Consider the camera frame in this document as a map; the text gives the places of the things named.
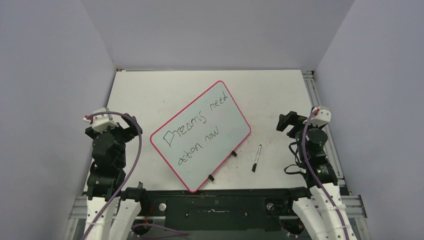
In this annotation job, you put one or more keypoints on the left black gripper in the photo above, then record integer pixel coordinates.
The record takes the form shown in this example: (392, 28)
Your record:
(133, 129)

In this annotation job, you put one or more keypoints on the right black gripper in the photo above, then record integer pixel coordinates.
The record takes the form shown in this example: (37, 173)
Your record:
(291, 118)

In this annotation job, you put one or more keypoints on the black whiteboard marker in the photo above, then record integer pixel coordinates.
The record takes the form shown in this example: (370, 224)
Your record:
(258, 154)

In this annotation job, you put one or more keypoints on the pink-framed whiteboard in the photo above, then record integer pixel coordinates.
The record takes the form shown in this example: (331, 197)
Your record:
(199, 138)

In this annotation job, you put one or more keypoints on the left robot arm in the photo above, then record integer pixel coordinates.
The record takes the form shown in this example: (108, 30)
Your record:
(111, 210)

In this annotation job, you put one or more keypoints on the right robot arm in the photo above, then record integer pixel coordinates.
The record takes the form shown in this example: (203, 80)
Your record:
(320, 208)

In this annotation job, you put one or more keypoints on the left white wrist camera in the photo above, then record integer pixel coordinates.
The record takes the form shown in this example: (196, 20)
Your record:
(101, 123)

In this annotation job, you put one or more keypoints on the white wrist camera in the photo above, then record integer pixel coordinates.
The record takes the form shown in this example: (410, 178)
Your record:
(321, 116)
(101, 123)

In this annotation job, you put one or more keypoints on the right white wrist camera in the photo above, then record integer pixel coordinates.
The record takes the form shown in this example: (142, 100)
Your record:
(321, 116)

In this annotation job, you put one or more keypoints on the aluminium rail right side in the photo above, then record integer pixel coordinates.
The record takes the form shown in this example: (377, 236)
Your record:
(329, 147)

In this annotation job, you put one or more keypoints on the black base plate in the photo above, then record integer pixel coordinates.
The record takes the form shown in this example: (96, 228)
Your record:
(221, 210)

